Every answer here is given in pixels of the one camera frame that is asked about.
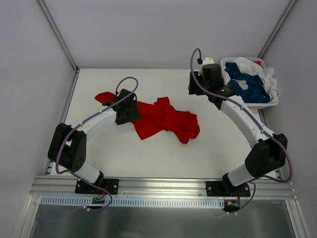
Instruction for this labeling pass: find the blue t shirt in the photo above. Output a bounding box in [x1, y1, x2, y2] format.
[225, 62, 270, 104]

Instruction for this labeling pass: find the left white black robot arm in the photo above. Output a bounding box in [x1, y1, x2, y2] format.
[48, 89, 141, 193]

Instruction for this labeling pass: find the white t shirt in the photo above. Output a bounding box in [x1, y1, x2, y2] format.
[233, 57, 280, 103]

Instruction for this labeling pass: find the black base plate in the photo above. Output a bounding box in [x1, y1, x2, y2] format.
[75, 178, 119, 195]
[206, 180, 251, 197]

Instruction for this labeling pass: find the white laundry basket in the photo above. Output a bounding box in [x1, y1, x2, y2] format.
[220, 57, 279, 109]

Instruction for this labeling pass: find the aluminium mounting rail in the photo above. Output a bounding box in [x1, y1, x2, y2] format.
[30, 176, 298, 200]

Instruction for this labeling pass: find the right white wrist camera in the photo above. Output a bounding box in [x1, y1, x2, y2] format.
[197, 57, 214, 66]

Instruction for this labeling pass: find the white slotted cable duct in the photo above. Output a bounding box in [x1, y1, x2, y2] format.
[40, 196, 225, 209]

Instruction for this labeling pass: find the red t shirt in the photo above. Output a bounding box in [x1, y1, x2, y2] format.
[94, 91, 201, 145]

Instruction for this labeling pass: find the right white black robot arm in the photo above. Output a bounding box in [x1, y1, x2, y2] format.
[188, 63, 289, 196]

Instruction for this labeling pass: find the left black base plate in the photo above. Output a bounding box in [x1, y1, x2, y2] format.
[75, 178, 119, 195]

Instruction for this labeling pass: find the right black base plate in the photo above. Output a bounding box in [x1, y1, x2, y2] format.
[206, 180, 251, 197]

